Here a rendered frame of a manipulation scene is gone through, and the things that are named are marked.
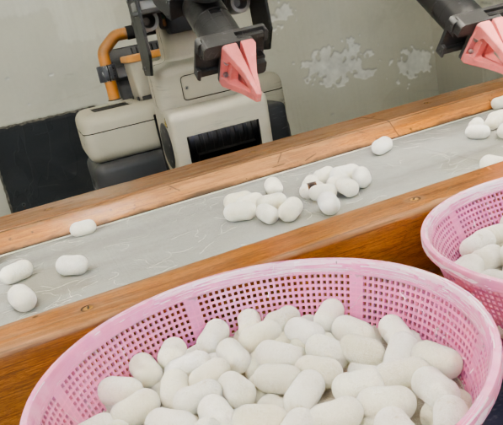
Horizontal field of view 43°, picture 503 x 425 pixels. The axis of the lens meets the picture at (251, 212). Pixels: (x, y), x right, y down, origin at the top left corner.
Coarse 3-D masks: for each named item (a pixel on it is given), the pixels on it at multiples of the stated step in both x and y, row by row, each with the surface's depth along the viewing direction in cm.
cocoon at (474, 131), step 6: (468, 126) 85; (474, 126) 84; (480, 126) 84; (486, 126) 84; (468, 132) 85; (474, 132) 84; (480, 132) 84; (486, 132) 84; (474, 138) 85; (480, 138) 84
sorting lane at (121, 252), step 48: (432, 144) 87; (480, 144) 82; (288, 192) 79; (384, 192) 71; (96, 240) 76; (144, 240) 72; (192, 240) 68; (240, 240) 65; (0, 288) 66; (48, 288) 63; (96, 288) 60
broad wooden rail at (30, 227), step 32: (448, 96) 106; (480, 96) 102; (320, 128) 102; (352, 128) 96; (384, 128) 96; (416, 128) 97; (224, 160) 93; (256, 160) 90; (288, 160) 91; (96, 192) 90; (128, 192) 85; (160, 192) 85; (192, 192) 86; (0, 224) 83; (32, 224) 80; (64, 224) 81; (96, 224) 82
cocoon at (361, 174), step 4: (356, 168) 75; (360, 168) 74; (364, 168) 74; (352, 172) 75; (356, 172) 73; (360, 172) 73; (364, 172) 73; (368, 172) 73; (352, 176) 74; (356, 176) 73; (360, 176) 73; (364, 176) 73; (368, 176) 73; (356, 180) 73; (360, 180) 73; (364, 180) 73; (368, 180) 73; (360, 184) 73; (364, 184) 73; (368, 184) 73
